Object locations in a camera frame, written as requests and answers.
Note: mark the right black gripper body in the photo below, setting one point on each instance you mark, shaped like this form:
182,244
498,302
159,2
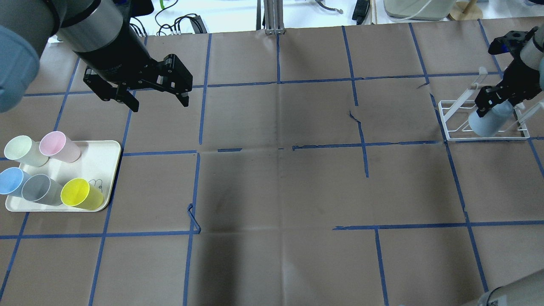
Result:
519,73

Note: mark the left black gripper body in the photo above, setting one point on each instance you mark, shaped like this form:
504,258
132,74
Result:
115,59

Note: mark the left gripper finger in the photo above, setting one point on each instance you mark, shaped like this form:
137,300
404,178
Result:
172,76
105,91

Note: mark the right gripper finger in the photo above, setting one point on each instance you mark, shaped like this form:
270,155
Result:
487,98
518,98

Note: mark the light blue cup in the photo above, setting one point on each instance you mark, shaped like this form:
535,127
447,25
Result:
492,121

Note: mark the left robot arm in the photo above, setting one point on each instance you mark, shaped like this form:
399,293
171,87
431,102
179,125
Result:
99,32

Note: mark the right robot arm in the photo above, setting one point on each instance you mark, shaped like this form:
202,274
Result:
521,78

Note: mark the pink cup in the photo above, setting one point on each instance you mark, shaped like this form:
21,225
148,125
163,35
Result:
56,145

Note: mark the pale green cup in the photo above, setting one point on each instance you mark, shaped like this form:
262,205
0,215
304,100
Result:
24,150

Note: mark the yellow cup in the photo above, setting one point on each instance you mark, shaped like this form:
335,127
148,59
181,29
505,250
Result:
79,193

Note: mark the grey cup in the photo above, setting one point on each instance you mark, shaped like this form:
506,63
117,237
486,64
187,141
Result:
41,189

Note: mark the blue cup on tray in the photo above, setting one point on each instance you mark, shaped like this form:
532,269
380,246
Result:
12,181

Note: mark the white wire cup rack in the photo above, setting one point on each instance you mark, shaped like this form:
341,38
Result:
454,116

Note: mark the aluminium frame post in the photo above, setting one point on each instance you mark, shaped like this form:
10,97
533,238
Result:
273,17

